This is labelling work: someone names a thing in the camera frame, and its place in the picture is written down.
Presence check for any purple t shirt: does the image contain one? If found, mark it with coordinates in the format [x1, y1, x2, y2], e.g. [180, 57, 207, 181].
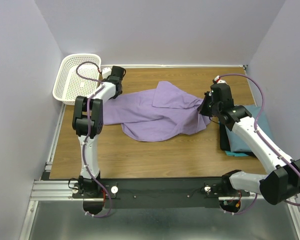
[103, 81, 211, 142]

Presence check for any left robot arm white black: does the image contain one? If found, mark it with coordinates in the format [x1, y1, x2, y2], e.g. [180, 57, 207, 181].
[72, 61, 126, 198]

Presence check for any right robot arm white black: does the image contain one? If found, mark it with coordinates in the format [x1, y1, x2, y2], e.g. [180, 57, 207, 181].
[198, 80, 300, 205]

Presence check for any folded teal t shirt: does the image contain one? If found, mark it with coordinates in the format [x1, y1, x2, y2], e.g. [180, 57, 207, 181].
[225, 105, 265, 154]

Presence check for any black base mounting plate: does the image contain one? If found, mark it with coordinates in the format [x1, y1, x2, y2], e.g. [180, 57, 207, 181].
[68, 176, 250, 216]

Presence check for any white plastic laundry basket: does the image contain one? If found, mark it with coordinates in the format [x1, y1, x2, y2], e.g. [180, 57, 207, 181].
[52, 53, 101, 105]

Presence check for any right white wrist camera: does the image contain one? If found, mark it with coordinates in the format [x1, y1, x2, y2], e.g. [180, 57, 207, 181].
[213, 75, 227, 84]

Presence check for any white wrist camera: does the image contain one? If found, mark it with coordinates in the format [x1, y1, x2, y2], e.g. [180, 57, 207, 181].
[100, 67, 112, 79]
[213, 75, 227, 84]

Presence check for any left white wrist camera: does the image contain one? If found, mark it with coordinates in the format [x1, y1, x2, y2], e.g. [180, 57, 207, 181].
[100, 67, 112, 79]

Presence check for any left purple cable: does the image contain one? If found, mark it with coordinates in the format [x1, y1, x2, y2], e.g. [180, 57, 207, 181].
[75, 61, 113, 219]

